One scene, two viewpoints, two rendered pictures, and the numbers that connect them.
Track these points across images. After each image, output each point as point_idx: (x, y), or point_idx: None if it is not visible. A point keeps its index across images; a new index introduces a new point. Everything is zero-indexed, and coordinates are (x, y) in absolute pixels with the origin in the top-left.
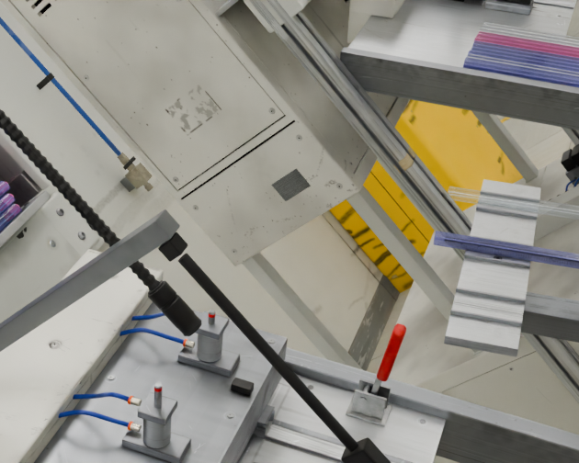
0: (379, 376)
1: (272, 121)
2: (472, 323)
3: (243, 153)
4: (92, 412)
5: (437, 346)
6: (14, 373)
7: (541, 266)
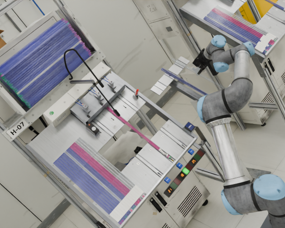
0: (135, 94)
1: (166, 16)
2: (156, 88)
3: (160, 19)
4: (91, 91)
5: None
6: None
7: None
